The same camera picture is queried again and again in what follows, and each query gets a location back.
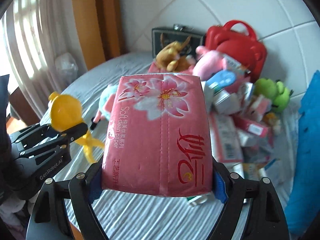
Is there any wooden frame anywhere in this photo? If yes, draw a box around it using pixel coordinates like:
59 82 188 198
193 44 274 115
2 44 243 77
72 0 126 70

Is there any blue felt storage bin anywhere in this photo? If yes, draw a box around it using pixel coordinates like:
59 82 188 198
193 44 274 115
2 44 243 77
285 71 319 236

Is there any green frog plush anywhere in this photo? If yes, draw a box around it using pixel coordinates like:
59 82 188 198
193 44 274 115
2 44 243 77
254 78 293 113

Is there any dark green metal box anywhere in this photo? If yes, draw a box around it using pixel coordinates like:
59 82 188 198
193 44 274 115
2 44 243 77
151 24 206 57

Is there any red bear handbag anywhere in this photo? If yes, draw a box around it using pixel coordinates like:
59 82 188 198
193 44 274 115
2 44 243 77
205 20 267 82

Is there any pink pig plush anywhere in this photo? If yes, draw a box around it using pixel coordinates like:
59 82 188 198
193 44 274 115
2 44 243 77
193 46 227 81

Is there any brown plush toy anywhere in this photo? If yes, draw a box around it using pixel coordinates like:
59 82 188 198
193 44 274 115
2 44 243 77
155 36 196 72

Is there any white sheer curtain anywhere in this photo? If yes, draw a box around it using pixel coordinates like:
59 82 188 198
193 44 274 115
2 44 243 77
1 0 87 118

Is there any pink tissue pack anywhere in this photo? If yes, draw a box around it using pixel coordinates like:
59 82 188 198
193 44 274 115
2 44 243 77
101 73 213 197

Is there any yellow duck snowball clamp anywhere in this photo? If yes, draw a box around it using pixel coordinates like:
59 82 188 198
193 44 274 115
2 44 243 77
49 92 104 164

